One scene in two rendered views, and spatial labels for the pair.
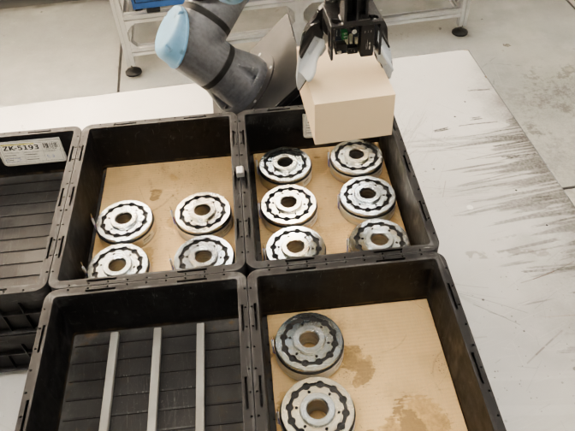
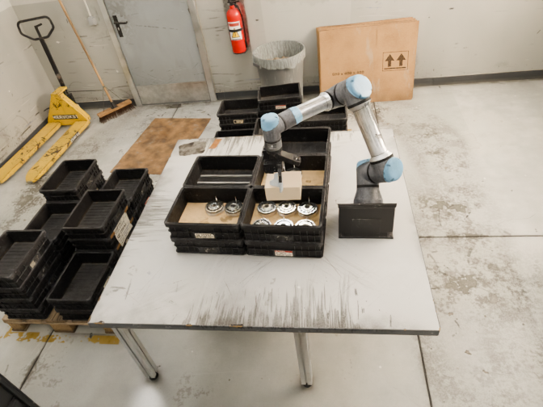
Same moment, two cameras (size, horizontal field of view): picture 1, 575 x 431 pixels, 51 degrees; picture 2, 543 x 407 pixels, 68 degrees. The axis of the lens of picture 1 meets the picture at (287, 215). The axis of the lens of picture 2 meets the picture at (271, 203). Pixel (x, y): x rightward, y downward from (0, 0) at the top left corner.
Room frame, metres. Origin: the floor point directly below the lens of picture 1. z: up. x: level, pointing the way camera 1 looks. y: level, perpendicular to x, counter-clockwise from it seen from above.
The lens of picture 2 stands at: (1.19, -1.53, 2.26)
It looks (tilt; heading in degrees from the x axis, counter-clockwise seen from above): 41 degrees down; 108
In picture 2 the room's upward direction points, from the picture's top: 9 degrees counter-clockwise
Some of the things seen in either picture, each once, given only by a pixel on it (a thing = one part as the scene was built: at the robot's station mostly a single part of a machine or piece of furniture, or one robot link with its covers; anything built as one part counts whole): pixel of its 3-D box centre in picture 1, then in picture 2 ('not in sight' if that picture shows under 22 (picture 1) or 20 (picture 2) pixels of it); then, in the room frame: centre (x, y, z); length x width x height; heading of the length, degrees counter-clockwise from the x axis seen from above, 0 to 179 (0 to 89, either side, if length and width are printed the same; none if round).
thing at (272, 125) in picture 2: not in sight; (271, 127); (0.78, -0.10, 1.40); 0.09 x 0.08 x 0.11; 51
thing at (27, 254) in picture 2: not in sight; (26, 274); (-0.99, -0.26, 0.37); 0.40 x 0.30 x 0.45; 96
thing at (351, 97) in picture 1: (342, 89); (284, 185); (0.80, -0.10, 1.08); 0.16 x 0.12 x 0.07; 6
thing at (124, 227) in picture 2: not in sight; (123, 228); (-0.48, 0.19, 0.41); 0.31 x 0.02 x 0.16; 96
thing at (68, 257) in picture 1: (161, 213); (292, 178); (0.77, 0.23, 0.87); 0.40 x 0.30 x 0.11; 3
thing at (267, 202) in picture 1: (288, 204); (286, 207); (0.78, 0.00, 0.86); 0.10 x 0.10 x 0.01
